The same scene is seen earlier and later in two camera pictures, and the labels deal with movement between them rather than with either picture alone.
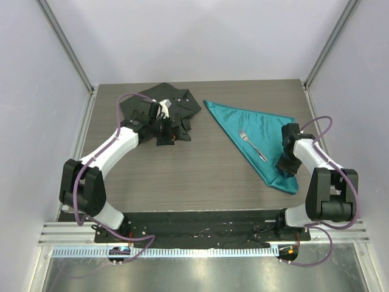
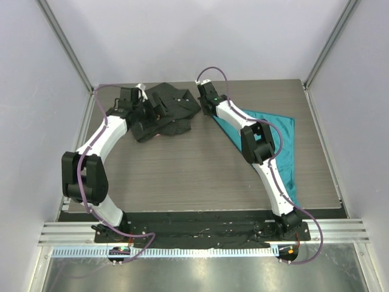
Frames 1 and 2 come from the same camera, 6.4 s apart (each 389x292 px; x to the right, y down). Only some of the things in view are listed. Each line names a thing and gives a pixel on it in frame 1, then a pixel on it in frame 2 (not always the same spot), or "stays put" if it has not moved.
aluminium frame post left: [65, 43] stays put
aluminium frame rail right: [350, 6] stays put
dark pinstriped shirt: [181, 102] stays put
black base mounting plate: [222, 230] stays put
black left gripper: [167, 139] → [153, 117]
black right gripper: [282, 166] → [204, 111]
